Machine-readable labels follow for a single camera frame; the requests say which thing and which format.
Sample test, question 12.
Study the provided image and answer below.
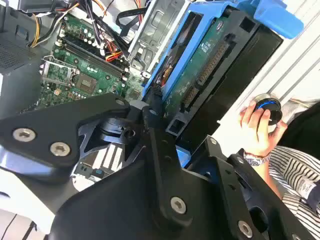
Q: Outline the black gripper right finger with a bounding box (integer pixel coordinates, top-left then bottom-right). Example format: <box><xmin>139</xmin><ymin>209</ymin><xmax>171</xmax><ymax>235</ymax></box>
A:
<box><xmin>191</xmin><ymin>135</ymin><xmax>320</xmax><ymax>240</ymax></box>

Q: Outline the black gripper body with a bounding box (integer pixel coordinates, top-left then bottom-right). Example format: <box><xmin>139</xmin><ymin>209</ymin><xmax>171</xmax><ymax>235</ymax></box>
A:
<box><xmin>47</xmin><ymin>159</ymin><xmax>236</xmax><ymax>240</ymax></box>

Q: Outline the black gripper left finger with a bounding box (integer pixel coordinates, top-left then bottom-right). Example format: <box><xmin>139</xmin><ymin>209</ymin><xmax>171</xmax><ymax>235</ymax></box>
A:
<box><xmin>0</xmin><ymin>89</ymin><xmax>195</xmax><ymax>227</ymax></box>

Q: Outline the round black tool blue ring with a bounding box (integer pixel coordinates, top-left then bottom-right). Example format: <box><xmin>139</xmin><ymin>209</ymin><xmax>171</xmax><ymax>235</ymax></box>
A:
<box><xmin>252</xmin><ymin>92</ymin><xmax>284</xmax><ymax>133</ymax></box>

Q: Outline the red yellow power wire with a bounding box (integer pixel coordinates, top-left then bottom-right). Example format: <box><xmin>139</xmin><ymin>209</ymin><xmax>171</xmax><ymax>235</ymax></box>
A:
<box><xmin>104</xmin><ymin>39</ymin><xmax>124</xmax><ymax>63</ymax></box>

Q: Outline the hard disk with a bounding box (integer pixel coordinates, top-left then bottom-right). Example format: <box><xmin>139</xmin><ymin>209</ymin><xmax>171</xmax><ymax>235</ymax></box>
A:
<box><xmin>141</xmin><ymin>0</ymin><xmax>305</xmax><ymax>176</ymax></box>

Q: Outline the black disk wire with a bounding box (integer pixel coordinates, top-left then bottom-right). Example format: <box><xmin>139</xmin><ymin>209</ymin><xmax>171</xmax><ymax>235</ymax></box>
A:
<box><xmin>115</xmin><ymin>6</ymin><xmax>149</xmax><ymax>38</ymax></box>

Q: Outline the person's left hand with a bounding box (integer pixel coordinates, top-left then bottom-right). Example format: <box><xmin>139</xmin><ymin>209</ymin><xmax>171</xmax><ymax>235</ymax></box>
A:
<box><xmin>239</xmin><ymin>100</ymin><xmax>289</xmax><ymax>159</ymax></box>

